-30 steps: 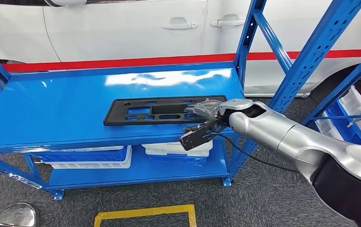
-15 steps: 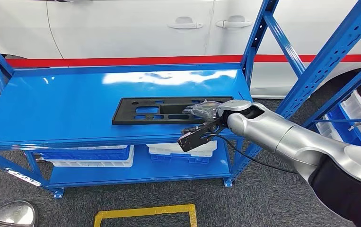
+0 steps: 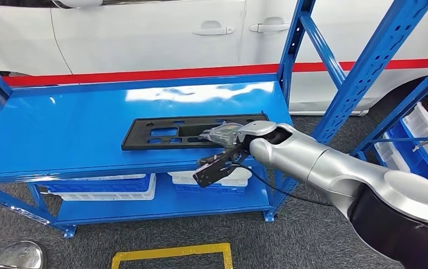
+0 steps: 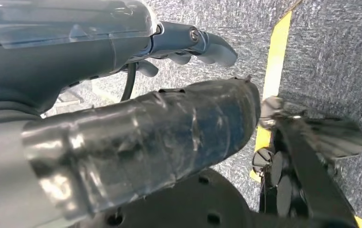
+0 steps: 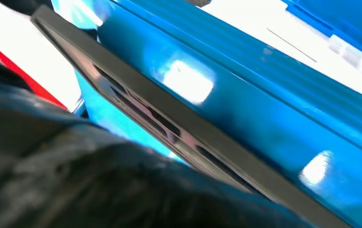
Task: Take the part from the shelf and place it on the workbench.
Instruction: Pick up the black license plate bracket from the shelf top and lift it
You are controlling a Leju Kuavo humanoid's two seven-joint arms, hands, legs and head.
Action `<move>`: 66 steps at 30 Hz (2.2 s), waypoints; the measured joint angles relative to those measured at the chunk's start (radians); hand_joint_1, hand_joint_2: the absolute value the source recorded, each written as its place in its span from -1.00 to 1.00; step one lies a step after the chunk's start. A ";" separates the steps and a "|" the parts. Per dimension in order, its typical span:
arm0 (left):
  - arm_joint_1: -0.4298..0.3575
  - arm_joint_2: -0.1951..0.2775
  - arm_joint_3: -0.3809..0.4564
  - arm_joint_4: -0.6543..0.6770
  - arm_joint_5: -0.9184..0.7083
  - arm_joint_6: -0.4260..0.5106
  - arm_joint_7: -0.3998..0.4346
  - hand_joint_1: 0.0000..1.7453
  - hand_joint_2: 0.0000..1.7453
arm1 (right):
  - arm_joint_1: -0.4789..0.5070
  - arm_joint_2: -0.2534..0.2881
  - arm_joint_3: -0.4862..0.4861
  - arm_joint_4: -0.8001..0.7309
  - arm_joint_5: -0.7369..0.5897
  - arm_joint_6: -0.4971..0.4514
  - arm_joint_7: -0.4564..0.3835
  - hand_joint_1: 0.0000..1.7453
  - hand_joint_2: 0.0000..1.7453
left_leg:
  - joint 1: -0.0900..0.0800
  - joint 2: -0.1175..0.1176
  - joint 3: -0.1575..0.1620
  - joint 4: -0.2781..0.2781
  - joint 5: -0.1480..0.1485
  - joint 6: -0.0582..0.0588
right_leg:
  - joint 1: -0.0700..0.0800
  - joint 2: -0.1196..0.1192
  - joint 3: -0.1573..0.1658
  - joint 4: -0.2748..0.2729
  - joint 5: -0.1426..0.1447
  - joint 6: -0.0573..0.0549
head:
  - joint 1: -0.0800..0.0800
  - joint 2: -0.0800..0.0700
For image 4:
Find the yellow tape square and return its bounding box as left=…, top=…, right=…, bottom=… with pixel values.
left=249, top=0, right=362, bottom=228

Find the black cable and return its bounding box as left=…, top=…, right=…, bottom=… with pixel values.
left=120, top=62, right=138, bottom=102

